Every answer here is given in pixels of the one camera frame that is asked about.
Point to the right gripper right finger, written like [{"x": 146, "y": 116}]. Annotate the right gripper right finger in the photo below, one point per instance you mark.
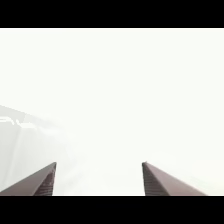
[{"x": 160, "y": 185}]

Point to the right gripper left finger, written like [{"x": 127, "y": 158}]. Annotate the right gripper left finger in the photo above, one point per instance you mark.
[{"x": 40, "y": 183}]

